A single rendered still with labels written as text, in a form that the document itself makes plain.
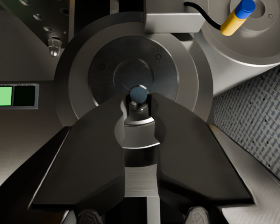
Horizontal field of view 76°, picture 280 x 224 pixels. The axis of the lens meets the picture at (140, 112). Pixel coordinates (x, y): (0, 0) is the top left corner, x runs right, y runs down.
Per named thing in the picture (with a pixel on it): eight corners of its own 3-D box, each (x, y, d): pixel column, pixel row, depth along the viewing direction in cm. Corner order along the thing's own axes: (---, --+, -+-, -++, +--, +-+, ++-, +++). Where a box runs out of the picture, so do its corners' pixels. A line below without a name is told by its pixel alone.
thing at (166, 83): (169, 27, 15) (188, 114, 14) (165, 39, 17) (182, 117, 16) (80, 42, 15) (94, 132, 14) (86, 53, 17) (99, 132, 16)
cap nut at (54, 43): (58, 38, 49) (58, 54, 48) (64, 45, 53) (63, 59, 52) (45, 38, 49) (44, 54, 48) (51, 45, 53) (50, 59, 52)
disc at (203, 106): (169, -13, 18) (242, 122, 16) (168, -9, 18) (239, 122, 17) (28, 47, 17) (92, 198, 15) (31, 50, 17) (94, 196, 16)
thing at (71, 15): (77, -98, 19) (72, 66, 17) (110, 29, 43) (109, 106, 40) (73, -98, 19) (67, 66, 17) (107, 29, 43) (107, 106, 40)
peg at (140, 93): (124, 89, 12) (144, 81, 12) (126, 98, 14) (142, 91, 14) (133, 109, 11) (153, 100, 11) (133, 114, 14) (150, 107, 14)
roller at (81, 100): (162, 2, 17) (222, 112, 16) (146, 82, 42) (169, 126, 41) (47, 52, 16) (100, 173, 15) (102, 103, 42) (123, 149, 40)
